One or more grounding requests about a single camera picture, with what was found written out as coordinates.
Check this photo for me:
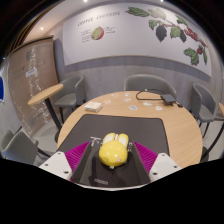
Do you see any black mouse pad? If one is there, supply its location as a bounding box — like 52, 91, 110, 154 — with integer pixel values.
57, 114, 171, 188

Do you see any small white box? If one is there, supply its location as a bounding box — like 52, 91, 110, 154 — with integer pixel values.
83, 101, 103, 113

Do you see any grey upholstered chair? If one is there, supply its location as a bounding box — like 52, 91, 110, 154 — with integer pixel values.
123, 73, 178, 100
0, 128, 56, 166
188, 82, 224, 139
53, 75, 88, 124

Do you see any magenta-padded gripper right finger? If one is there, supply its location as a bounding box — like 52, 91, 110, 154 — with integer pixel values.
131, 141, 184, 184

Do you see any round wooden side table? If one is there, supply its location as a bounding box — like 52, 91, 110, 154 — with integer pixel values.
201, 102, 224, 163
27, 83, 64, 141

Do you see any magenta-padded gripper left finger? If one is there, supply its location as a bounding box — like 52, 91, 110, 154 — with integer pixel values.
38, 140, 94, 184

